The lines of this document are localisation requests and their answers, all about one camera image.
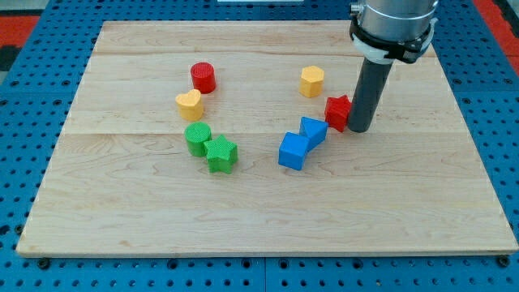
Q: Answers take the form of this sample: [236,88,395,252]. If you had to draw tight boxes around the blue triangle block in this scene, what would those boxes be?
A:
[299,117,328,151]

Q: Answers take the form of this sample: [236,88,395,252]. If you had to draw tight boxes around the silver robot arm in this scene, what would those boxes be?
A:
[350,0,439,65]

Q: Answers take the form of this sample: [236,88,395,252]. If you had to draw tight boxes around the light wooden board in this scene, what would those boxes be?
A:
[17,21,518,258]

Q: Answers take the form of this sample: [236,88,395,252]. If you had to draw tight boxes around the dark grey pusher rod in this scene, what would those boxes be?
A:
[348,58,392,133]

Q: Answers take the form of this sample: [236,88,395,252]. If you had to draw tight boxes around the green cylinder block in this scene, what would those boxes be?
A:
[184,122,212,157]

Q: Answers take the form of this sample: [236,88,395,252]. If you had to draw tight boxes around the yellow hexagon block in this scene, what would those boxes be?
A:
[299,66,324,98]

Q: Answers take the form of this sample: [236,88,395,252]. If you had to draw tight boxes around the yellow heart block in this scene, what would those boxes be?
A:
[175,89,204,122]

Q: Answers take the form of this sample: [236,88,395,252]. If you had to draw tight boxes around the blue cube block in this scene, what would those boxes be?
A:
[278,132,310,170]

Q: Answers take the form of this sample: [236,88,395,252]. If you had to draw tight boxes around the red cylinder block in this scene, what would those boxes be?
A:
[190,62,217,94]

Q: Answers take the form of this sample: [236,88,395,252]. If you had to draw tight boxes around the green star block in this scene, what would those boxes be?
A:
[204,135,238,174]

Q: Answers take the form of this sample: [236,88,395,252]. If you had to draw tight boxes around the red star block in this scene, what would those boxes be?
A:
[324,95,351,132]

